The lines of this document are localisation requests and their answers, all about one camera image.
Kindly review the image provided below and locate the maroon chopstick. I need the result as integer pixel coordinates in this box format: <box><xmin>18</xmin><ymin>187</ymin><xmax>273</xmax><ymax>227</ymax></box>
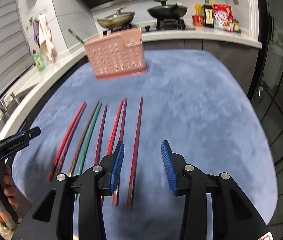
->
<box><xmin>94</xmin><ymin>104</ymin><xmax>109</xmax><ymax>207</ymax></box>

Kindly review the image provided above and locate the purple-red chopstick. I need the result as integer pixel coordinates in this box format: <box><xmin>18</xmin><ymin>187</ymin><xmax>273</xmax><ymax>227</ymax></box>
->
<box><xmin>126</xmin><ymin>97</ymin><xmax>143</xmax><ymax>210</ymax></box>

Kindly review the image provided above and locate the dark red chopstick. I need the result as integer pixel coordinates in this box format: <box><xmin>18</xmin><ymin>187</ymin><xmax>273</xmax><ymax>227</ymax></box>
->
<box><xmin>112</xmin><ymin>98</ymin><xmax>128</xmax><ymax>206</ymax></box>
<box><xmin>54</xmin><ymin>111</ymin><xmax>84</xmax><ymax>174</ymax></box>

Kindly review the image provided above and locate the blue plush table mat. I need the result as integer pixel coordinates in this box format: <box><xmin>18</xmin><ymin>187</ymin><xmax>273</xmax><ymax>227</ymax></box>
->
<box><xmin>12</xmin><ymin>50</ymin><xmax>278</xmax><ymax>239</ymax></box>

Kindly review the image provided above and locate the yellow seasoning packet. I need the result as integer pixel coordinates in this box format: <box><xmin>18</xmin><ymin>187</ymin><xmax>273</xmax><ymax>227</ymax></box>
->
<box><xmin>195</xmin><ymin>3</ymin><xmax>204</xmax><ymax>16</ymax></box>

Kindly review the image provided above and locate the brown chopstick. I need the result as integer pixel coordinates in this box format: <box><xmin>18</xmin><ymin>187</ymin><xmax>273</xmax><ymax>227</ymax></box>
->
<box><xmin>68</xmin><ymin>100</ymin><xmax>100</xmax><ymax>177</ymax></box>

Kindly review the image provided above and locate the black wok with lid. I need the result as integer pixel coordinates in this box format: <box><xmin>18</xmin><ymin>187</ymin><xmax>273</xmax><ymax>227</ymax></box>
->
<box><xmin>147</xmin><ymin>0</ymin><xmax>188</xmax><ymax>20</ymax></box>

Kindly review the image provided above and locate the red snack packet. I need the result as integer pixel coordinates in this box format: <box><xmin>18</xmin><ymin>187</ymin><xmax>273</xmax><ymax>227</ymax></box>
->
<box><xmin>192</xmin><ymin>15</ymin><xmax>204</xmax><ymax>26</ymax></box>

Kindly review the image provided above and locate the beige wok with glass lid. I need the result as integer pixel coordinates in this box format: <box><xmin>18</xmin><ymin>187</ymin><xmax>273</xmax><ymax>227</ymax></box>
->
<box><xmin>97</xmin><ymin>7</ymin><xmax>135</xmax><ymax>29</ymax></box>

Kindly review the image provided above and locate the dark soy sauce bottle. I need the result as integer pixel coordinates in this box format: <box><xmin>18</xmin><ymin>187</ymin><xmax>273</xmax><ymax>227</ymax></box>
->
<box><xmin>203</xmin><ymin>0</ymin><xmax>214</xmax><ymax>28</ymax></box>

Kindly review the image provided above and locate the stainless steel sink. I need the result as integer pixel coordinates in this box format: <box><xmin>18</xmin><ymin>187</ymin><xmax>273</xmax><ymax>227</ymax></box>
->
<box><xmin>0</xmin><ymin>83</ymin><xmax>37</xmax><ymax>133</ymax></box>

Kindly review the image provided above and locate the purple hanging cloth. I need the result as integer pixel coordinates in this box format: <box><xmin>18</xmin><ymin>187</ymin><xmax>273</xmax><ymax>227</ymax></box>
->
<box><xmin>33</xmin><ymin>19</ymin><xmax>40</xmax><ymax>48</ymax></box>

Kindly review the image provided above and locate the pink perforated utensil holder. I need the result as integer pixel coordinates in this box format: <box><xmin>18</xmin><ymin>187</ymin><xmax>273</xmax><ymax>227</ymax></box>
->
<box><xmin>84</xmin><ymin>28</ymin><xmax>147</xmax><ymax>81</ymax></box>

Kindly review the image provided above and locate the bright red chopstick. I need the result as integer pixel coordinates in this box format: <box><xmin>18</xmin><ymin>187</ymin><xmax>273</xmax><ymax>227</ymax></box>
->
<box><xmin>100</xmin><ymin>100</ymin><xmax>124</xmax><ymax>157</ymax></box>
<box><xmin>48</xmin><ymin>101</ymin><xmax>87</xmax><ymax>182</ymax></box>

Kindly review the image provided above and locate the green dish soap bottle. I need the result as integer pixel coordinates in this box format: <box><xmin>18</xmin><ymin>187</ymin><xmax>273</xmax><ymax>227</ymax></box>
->
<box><xmin>33</xmin><ymin>49</ymin><xmax>45</xmax><ymax>72</ymax></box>

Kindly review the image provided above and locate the person's left hand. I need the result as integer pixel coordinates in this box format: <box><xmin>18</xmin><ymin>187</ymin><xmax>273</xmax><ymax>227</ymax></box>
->
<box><xmin>0</xmin><ymin>162</ymin><xmax>18</xmax><ymax>229</ymax></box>

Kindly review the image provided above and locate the cream hanging towel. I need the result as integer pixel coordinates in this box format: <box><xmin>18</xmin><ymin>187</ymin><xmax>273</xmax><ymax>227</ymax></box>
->
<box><xmin>38</xmin><ymin>15</ymin><xmax>55</xmax><ymax>62</ymax></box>

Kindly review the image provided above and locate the black gas stove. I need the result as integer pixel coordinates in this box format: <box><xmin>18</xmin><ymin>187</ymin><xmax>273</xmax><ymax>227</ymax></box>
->
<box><xmin>99</xmin><ymin>20</ymin><xmax>196</xmax><ymax>36</ymax></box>

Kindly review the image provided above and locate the red cereal bag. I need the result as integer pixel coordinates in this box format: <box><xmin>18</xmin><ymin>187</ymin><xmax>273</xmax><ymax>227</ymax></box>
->
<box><xmin>213</xmin><ymin>4</ymin><xmax>234</xmax><ymax>32</ymax></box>

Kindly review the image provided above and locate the green chopstick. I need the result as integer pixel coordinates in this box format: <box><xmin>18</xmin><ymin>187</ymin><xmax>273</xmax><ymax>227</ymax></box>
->
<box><xmin>74</xmin><ymin>102</ymin><xmax>103</xmax><ymax>202</ymax></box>
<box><xmin>68</xmin><ymin>28</ymin><xmax>85</xmax><ymax>44</ymax></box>

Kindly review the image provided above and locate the small dark jar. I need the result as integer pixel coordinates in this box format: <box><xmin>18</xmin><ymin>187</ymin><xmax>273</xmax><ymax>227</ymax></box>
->
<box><xmin>234</xmin><ymin>18</ymin><xmax>242</xmax><ymax>34</ymax></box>

